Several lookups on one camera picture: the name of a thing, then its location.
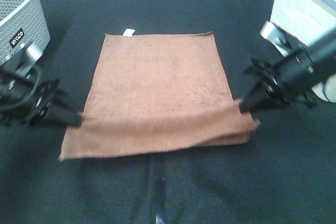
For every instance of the grey perforated laundry basket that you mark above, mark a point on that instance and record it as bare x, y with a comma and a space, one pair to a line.
23, 25

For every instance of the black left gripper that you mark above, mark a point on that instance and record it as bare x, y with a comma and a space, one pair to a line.
51, 107

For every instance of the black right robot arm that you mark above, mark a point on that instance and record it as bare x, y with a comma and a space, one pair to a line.
291, 79

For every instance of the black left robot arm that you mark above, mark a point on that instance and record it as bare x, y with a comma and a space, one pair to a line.
33, 102

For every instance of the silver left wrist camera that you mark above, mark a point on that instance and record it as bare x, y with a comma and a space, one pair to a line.
29, 56

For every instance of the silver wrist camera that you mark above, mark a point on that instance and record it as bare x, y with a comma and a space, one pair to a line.
29, 56
277, 37

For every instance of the white plastic storage bin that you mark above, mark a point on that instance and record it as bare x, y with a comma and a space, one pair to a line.
304, 21

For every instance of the brown towel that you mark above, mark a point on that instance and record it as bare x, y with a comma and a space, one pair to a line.
157, 93

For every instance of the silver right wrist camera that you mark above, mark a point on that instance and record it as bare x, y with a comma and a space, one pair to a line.
277, 37

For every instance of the black table cloth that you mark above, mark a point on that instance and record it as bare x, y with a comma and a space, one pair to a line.
284, 174

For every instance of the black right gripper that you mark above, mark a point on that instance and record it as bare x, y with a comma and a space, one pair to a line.
268, 93

